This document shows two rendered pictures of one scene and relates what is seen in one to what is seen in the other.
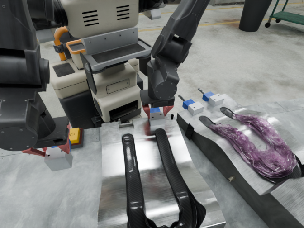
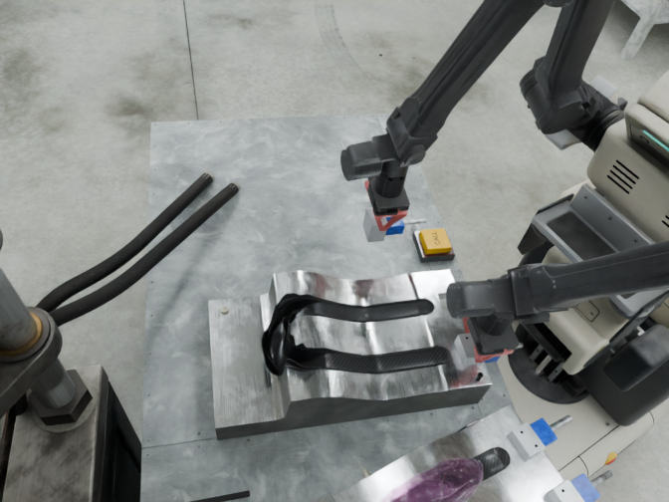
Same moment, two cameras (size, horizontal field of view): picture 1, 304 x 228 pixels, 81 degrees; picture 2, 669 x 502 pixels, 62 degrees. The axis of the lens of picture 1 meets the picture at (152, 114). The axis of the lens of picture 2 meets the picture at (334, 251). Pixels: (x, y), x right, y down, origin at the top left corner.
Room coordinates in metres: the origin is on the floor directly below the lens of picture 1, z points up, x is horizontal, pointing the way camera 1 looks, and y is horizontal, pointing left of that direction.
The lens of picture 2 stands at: (0.10, -0.52, 1.80)
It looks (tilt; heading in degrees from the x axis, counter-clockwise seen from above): 52 degrees down; 84
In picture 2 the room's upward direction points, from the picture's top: 9 degrees clockwise
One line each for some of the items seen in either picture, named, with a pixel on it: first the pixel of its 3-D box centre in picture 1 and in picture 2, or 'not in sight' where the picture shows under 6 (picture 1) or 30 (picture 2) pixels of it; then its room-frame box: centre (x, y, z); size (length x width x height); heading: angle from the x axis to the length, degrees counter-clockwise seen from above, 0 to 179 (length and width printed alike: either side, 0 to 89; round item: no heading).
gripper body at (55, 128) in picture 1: (38, 123); (389, 180); (0.26, 0.25, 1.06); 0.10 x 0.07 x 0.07; 102
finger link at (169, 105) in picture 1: (160, 106); (484, 343); (0.44, -0.03, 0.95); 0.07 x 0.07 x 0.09; 12
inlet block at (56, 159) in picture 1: (62, 144); (396, 222); (0.30, 0.26, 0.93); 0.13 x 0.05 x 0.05; 12
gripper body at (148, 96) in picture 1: (157, 89); (496, 316); (0.44, -0.02, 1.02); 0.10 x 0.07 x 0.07; 102
